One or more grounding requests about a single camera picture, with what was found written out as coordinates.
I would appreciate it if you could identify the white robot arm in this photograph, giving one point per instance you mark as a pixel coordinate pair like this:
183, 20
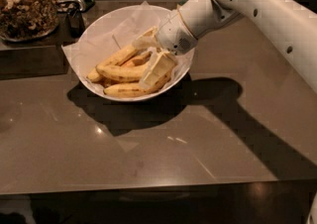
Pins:
290, 27

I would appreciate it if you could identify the small black clip object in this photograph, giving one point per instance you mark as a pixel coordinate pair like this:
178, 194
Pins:
76, 23

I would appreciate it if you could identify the front yellow banana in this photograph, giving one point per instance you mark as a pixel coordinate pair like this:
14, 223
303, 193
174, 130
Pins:
133, 89

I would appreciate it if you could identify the small hidden yellow banana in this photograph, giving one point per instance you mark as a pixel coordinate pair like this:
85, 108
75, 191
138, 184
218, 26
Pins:
135, 59

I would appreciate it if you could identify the top yellow banana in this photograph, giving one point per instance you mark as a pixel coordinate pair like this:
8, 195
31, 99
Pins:
117, 58

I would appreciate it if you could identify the white bowl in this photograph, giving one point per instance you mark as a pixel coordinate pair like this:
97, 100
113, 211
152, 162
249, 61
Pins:
99, 29

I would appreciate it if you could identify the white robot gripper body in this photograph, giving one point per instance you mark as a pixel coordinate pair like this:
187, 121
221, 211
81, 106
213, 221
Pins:
172, 35

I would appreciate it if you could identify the white paper bowl liner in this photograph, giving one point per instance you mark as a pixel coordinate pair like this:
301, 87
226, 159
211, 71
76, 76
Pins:
105, 39

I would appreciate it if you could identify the dark raised counter block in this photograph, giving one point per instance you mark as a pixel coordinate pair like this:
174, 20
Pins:
41, 57

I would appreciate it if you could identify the middle yellow banana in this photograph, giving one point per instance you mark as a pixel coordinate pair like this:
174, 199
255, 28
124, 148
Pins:
122, 73

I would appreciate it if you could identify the glass jar of nuts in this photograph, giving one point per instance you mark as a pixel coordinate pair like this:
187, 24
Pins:
25, 20

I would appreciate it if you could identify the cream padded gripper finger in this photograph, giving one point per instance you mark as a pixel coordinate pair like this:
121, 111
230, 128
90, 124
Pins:
147, 39
159, 66

